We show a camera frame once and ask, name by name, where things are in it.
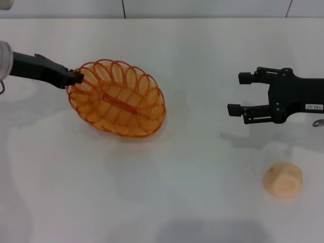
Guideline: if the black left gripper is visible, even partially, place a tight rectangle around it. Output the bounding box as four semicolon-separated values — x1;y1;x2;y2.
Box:
9;51;85;90

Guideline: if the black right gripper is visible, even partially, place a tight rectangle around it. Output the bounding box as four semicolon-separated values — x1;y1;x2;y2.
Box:
227;66;324;125

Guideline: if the orange woven plastic basket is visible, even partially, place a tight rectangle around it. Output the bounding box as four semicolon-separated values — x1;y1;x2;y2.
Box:
66;59;167;139

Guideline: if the round beige bread roll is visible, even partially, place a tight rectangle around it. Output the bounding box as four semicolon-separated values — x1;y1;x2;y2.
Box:
263;161;304;199

